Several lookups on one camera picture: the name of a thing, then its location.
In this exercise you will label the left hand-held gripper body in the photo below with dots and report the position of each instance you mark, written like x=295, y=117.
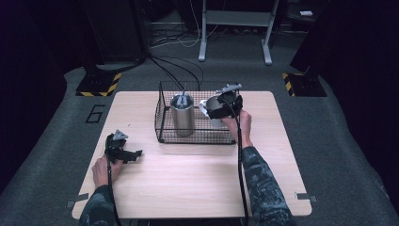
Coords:
x=115, y=146

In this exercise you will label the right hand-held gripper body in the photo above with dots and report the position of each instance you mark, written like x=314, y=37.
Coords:
x=231, y=102

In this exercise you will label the short steel cup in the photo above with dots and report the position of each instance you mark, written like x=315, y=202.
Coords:
x=204, y=108

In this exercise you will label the tall steel canister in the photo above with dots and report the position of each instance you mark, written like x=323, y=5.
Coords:
x=183, y=122

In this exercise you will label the grey metal utensil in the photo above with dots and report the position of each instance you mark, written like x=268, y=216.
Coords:
x=182, y=101

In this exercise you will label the person's left hand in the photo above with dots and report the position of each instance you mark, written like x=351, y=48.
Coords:
x=105, y=171

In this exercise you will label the person's right hand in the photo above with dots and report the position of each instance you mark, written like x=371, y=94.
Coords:
x=240, y=127

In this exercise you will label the grey tape strip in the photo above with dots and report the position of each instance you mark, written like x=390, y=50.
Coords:
x=75, y=201
x=306, y=196

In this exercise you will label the white metal stand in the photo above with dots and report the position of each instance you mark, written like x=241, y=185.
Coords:
x=202, y=37

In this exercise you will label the dark curtain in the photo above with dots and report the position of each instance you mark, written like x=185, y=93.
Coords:
x=360, y=62
x=28, y=78

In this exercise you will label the small white box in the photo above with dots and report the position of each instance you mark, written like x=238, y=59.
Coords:
x=306, y=13

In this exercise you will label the black cabinet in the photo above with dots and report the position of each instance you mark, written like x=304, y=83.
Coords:
x=116, y=28

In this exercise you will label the black yellow striped base plate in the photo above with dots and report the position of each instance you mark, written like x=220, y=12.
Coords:
x=306, y=85
x=97, y=84

